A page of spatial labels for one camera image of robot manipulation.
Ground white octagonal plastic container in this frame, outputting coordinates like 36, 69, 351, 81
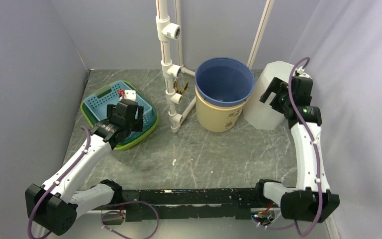
242, 60, 295, 130

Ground blue and cream bucket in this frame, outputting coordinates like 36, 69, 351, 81
194, 57, 255, 132

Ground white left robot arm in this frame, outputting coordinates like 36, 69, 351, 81
25, 99, 144, 239

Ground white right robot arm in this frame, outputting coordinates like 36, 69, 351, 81
254, 76, 340, 223

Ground teal perforated plastic basket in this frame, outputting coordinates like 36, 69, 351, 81
83, 80, 155, 146

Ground green plastic tray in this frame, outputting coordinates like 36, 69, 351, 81
80, 80, 160, 151

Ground black base bar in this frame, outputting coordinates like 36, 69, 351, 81
100, 188, 282, 227

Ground yellow handled pliers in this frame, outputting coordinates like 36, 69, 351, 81
174, 80, 189, 95

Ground white PVC pipe frame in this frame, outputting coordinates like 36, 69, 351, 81
155, 0, 274, 132

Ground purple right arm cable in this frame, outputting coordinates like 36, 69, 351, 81
252, 57, 324, 238

